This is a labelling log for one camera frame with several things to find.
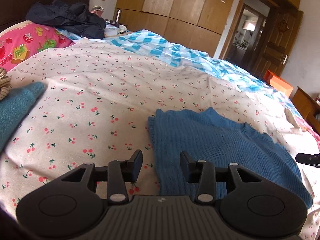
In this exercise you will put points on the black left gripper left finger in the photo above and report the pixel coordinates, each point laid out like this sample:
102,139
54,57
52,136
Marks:
121,172

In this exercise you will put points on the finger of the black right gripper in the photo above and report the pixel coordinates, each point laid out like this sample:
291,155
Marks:
308,159

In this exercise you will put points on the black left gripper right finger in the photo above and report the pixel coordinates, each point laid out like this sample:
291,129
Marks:
202,173

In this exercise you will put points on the blue striped knit sweater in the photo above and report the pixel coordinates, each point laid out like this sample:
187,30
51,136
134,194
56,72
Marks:
211,137

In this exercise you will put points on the pink cartoon bedsheet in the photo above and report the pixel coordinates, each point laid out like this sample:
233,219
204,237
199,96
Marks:
306,127

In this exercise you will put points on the wooden low cabinet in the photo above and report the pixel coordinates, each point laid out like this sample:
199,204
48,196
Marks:
307,107

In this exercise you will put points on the white cherry print quilt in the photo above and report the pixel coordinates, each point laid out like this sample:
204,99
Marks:
96,105

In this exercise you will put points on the orange box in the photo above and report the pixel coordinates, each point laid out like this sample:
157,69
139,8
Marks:
278,83

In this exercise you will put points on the blue white checkered blanket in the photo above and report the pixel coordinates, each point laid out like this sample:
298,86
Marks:
147,43

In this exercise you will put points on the teal fuzzy folded sweater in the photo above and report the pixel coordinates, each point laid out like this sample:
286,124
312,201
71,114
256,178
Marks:
16,106

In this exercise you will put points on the brown wooden door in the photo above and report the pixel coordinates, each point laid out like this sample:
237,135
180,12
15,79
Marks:
277,41

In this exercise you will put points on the beige brown striped sweater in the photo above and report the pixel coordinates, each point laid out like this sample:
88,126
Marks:
4,83

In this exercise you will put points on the steel thermos bottle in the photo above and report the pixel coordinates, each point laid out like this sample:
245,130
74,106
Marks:
118,14

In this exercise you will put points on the wooden wardrobe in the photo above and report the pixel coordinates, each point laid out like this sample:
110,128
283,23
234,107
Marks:
195,24

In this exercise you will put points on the pink basket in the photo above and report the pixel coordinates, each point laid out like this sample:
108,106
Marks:
97,10

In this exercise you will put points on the dark navy jacket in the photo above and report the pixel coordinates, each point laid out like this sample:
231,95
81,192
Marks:
75,18

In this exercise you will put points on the pink strawberry print pillow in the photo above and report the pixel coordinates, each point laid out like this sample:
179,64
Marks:
25,39

